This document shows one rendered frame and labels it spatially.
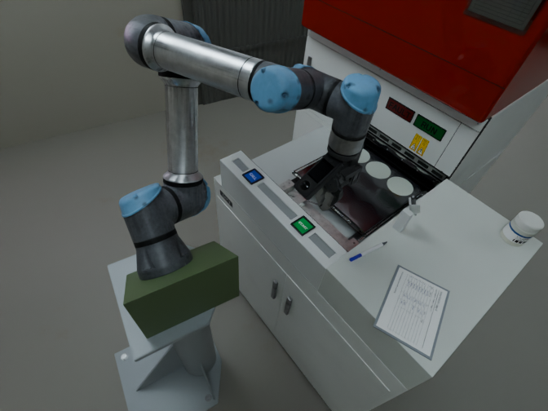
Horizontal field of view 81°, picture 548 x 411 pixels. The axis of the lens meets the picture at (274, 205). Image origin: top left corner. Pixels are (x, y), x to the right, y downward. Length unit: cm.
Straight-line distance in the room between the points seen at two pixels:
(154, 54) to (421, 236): 88
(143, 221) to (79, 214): 161
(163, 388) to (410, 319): 124
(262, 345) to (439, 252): 108
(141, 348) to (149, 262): 24
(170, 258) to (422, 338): 66
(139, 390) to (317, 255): 118
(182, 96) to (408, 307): 81
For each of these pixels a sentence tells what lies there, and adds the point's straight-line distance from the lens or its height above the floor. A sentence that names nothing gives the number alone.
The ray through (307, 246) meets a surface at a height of 96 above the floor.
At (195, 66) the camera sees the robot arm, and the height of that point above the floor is 145.
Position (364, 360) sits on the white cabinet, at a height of 73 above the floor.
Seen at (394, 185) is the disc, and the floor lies 90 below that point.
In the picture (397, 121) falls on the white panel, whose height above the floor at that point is 105.
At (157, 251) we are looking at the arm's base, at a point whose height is 102.
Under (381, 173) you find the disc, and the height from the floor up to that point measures 90.
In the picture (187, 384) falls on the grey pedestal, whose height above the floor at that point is 1.
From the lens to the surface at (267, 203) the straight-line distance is 105.
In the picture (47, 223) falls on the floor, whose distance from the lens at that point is 253.
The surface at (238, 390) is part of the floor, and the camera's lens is 179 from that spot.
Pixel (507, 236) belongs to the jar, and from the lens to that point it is 123.
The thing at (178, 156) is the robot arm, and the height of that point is 114.
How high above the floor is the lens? 176
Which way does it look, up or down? 50 degrees down
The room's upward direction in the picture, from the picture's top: 6 degrees clockwise
